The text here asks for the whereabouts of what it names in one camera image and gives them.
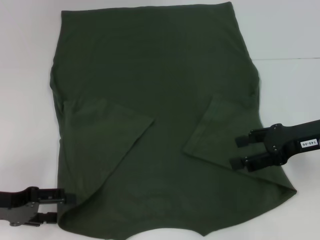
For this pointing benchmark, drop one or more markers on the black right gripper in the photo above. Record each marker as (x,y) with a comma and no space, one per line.
(292,140)

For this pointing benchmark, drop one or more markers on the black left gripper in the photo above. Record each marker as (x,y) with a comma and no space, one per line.
(17,200)

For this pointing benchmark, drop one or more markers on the dark green shirt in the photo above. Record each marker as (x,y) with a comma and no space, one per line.
(155,87)

